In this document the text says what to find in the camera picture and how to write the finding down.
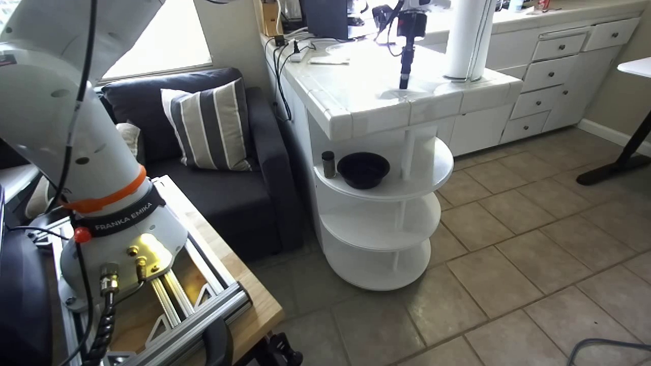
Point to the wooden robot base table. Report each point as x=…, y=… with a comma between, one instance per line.
x=206, y=309

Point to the dark navy sofa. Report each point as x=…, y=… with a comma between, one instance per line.
x=256, y=212

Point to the aluminium extrusion frame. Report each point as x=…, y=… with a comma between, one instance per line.
x=90, y=286

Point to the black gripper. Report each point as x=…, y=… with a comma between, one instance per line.
x=412, y=24

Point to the black bowl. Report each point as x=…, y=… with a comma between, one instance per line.
x=362, y=168

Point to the black desk leg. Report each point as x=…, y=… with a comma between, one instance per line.
x=627, y=160

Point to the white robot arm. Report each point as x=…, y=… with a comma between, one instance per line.
x=50, y=55

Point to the white drawer cabinet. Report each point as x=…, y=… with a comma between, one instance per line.
x=559, y=67

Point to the white round shelf unit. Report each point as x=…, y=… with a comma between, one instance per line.
x=378, y=237

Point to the white paper towel roll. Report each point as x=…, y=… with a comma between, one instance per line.
x=468, y=38

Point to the small dark cylinder jar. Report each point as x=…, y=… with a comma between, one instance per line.
x=327, y=163

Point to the striped grey white pillow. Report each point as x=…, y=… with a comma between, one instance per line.
x=208, y=126

